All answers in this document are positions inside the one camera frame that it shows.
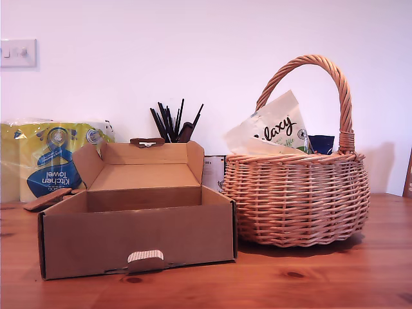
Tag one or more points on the white Galaxy cookie bag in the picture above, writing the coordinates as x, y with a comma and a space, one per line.
273, 148

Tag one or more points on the white green Galaxy truffle bag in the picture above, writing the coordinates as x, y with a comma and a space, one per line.
277, 119

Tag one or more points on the blue Terry's chocolate orange bag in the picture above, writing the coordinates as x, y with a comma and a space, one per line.
322, 145

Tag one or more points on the brown cardboard box with lid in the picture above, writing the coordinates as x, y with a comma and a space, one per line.
135, 238

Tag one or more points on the tin can with flag mark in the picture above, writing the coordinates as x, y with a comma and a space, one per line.
212, 170

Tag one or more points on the thin black stick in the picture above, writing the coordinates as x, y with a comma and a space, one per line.
157, 122
164, 116
199, 115
182, 111

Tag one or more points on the yellow kitchen towel pack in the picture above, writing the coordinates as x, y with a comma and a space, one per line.
35, 161

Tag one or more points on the wooden chair back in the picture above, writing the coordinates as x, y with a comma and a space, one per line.
408, 177

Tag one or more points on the white wall light switch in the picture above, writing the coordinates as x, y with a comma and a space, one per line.
19, 54

